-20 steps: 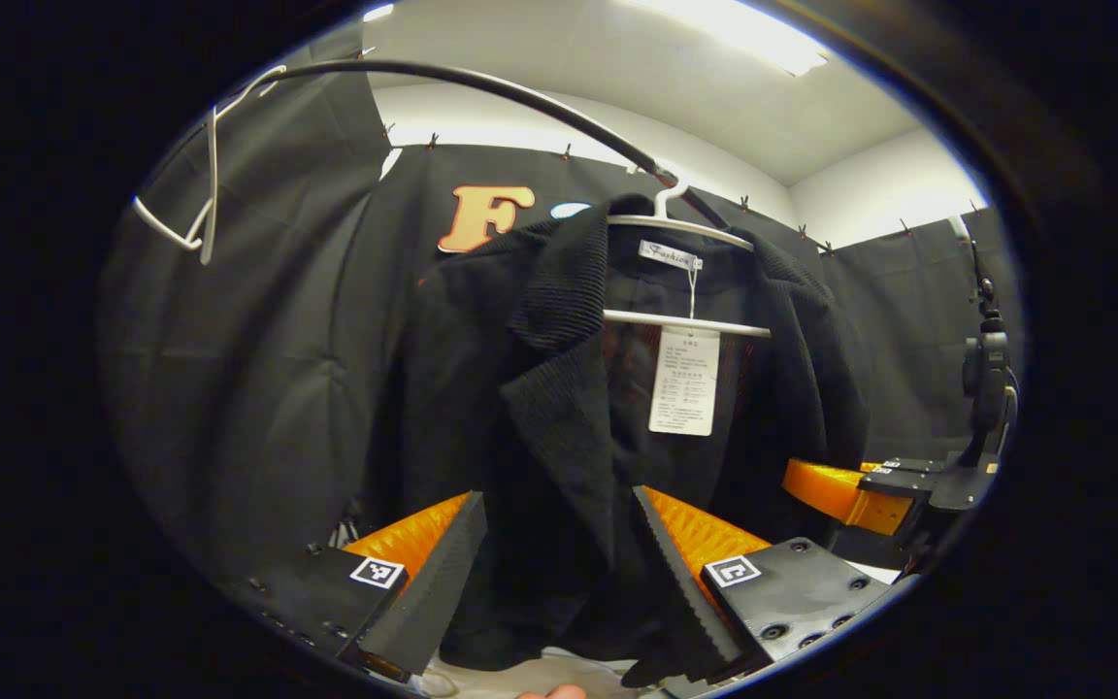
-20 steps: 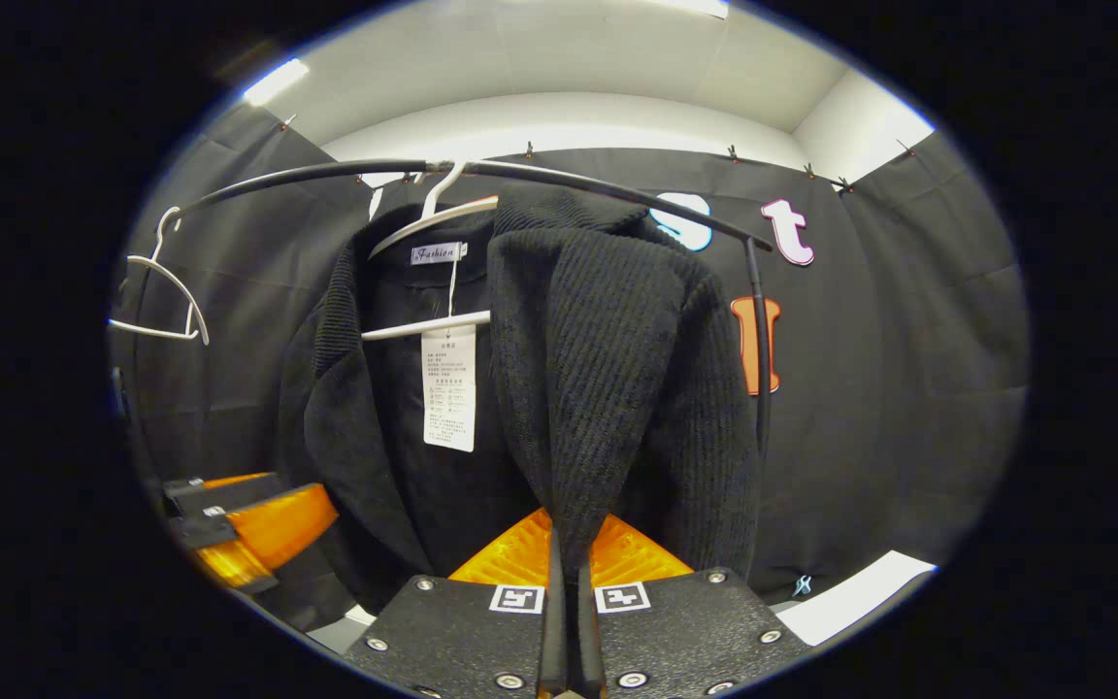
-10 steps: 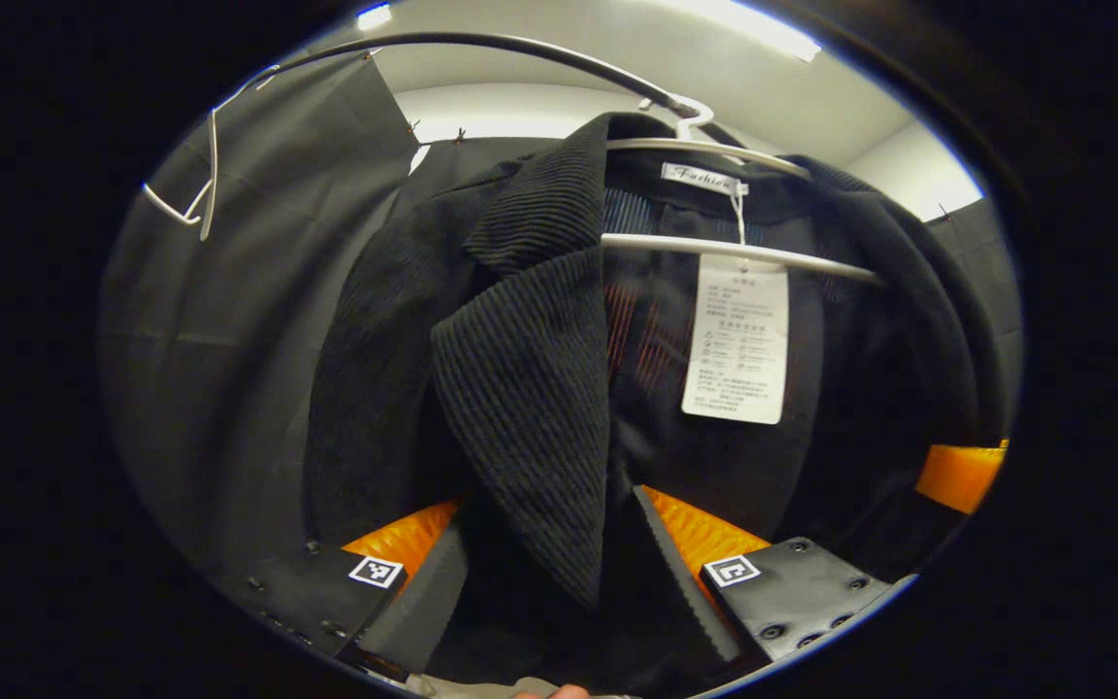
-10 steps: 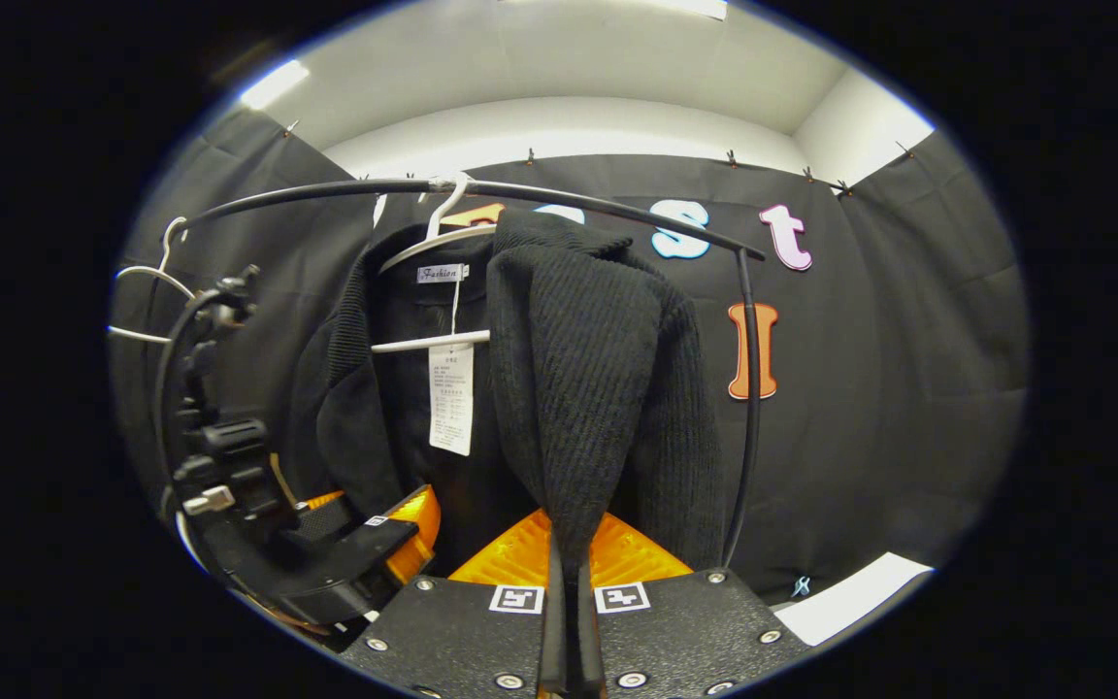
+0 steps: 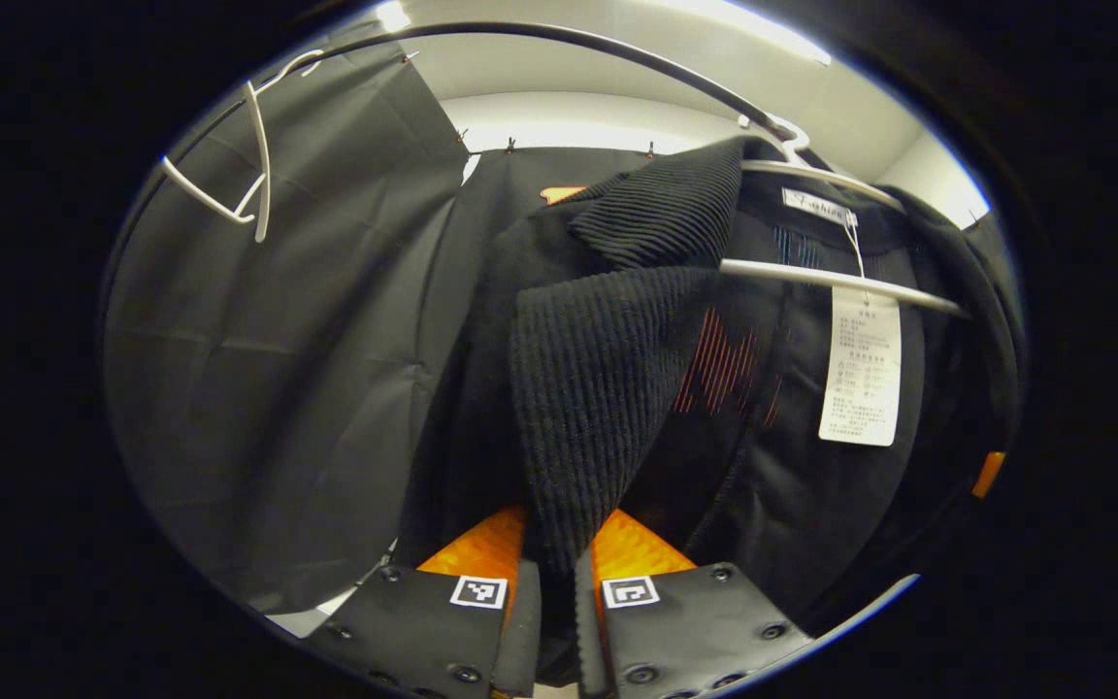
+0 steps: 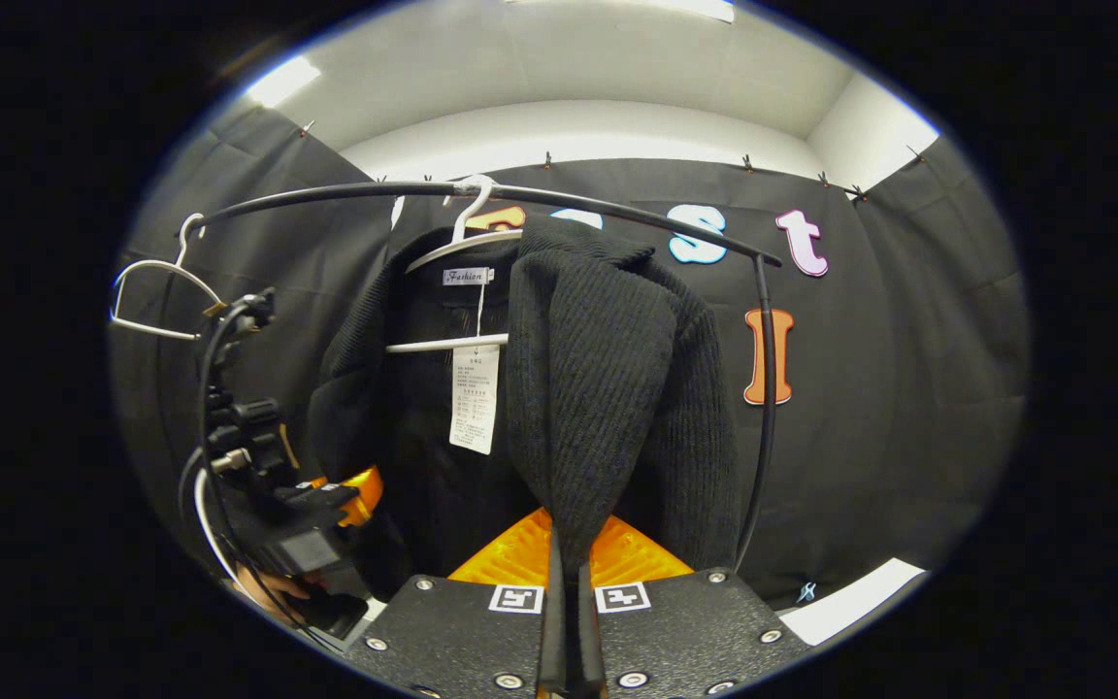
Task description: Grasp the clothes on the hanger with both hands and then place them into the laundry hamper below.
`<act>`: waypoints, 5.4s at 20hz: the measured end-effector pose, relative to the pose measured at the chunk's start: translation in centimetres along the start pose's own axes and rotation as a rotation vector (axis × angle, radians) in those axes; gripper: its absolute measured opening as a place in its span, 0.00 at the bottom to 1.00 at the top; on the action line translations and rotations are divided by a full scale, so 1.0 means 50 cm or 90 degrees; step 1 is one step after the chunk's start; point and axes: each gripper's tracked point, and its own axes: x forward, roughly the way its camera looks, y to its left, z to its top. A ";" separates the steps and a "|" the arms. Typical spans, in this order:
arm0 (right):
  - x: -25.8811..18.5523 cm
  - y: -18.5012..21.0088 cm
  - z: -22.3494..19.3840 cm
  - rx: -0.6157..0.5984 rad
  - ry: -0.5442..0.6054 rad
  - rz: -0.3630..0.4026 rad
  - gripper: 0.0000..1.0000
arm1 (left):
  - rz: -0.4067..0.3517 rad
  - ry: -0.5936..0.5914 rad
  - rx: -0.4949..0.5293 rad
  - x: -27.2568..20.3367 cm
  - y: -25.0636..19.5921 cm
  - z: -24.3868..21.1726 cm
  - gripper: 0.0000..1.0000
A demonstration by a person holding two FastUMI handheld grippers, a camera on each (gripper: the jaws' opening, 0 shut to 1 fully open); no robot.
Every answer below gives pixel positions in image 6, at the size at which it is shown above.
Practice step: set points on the black backdrop cloth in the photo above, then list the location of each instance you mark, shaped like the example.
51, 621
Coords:
908, 388

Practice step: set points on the black clothes rack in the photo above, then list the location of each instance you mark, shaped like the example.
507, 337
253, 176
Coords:
769, 388

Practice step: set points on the white paper garment tag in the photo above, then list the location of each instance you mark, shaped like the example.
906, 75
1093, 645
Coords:
475, 398

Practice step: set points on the small ceiling light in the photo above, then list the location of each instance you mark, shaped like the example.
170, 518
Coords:
282, 81

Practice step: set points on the black knit jacket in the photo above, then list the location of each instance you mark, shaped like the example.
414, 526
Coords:
608, 388

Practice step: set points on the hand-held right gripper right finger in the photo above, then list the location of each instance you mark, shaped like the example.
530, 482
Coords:
590, 631

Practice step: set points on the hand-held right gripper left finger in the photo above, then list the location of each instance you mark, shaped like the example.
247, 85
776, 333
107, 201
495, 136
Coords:
553, 621

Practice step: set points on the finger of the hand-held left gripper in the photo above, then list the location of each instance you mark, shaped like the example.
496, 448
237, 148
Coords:
365, 495

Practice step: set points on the long ceiling light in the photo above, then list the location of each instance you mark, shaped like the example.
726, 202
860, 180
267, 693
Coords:
637, 8

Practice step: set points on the white plastic clothes hanger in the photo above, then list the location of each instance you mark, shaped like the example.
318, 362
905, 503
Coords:
447, 343
156, 330

